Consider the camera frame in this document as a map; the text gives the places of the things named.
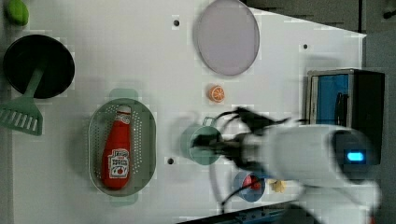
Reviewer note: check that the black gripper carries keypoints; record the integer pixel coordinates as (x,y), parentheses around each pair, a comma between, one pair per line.
(243,150)

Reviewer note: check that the red ketchup bottle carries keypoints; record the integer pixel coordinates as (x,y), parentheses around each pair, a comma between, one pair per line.
(116,157)

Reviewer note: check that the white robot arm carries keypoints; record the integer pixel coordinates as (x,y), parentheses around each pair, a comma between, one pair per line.
(332,163)

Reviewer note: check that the green strainer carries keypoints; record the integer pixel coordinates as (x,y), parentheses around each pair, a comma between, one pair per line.
(143,145)

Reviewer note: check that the green mug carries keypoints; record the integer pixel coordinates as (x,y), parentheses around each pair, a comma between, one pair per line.
(195,141)

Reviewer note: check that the red strawberry toy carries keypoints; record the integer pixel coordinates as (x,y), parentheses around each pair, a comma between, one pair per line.
(252,182)

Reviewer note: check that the orange slice toy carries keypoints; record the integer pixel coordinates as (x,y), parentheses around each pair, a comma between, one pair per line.
(216,94)

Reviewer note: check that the blue bowl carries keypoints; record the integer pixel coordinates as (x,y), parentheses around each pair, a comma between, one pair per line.
(248,195)

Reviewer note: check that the peeled banana toy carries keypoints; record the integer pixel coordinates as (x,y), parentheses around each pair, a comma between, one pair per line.
(277,185)

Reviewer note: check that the grey round plate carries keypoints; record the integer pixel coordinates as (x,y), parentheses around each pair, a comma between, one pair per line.
(227,37)

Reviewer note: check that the silver toaster oven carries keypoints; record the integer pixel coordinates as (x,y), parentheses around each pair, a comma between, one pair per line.
(352,98)

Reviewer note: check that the green slotted spatula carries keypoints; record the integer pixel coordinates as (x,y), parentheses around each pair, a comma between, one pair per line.
(21,114)

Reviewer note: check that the black round pan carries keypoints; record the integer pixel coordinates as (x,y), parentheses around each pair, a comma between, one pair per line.
(30,52)

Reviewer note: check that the green lime toy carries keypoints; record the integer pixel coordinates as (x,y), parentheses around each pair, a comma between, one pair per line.
(17,12)

